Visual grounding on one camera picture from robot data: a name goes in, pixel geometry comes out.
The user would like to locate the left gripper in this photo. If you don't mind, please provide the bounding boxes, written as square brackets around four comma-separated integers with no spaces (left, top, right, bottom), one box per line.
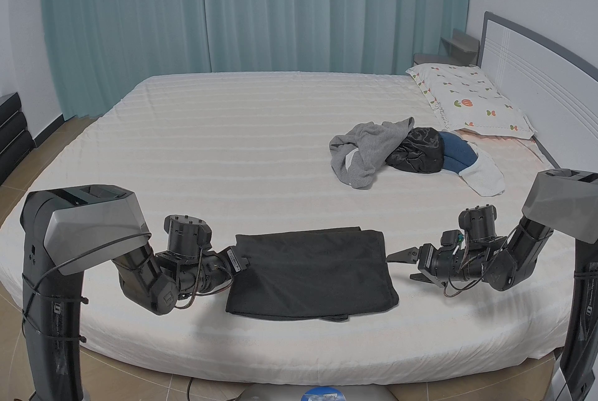
[216,246,243,284]

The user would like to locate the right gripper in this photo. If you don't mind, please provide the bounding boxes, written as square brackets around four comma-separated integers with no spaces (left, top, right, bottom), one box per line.
[387,243,461,289]

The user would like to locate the black T-shirt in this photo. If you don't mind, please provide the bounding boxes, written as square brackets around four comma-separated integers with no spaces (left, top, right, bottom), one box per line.
[225,227,400,323]

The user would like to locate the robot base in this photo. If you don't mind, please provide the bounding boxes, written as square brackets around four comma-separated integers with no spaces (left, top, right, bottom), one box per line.
[243,383,389,401]

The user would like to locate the bed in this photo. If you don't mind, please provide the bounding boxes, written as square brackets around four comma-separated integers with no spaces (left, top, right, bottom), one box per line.
[0,11,598,386]

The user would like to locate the black shiny garment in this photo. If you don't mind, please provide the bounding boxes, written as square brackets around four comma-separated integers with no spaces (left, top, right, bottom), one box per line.
[385,127,445,174]

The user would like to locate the white garment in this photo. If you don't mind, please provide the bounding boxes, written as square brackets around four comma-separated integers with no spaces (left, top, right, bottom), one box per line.
[458,150,506,196]

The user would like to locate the dark blue garment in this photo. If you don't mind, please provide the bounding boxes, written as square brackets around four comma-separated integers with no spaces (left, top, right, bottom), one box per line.
[439,131,480,176]

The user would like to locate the grey garment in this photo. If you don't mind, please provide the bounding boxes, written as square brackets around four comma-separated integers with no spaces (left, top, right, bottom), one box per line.
[329,116,415,191]

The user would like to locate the white printed pillow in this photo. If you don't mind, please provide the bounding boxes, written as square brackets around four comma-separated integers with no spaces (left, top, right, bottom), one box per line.
[406,63,538,141]

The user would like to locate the grey bedside table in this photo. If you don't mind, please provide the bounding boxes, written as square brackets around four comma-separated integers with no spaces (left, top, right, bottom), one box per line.
[412,28,480,67]

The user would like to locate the black chest of drawers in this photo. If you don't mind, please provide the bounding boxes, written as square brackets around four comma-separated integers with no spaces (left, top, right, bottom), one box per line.
[0,92,34,186]

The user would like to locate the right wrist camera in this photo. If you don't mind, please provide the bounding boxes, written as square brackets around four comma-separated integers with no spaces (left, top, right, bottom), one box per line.
[440,230,466,251]

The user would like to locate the black cable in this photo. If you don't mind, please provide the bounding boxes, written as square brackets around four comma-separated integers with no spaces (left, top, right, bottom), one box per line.
[186,377,239,401]

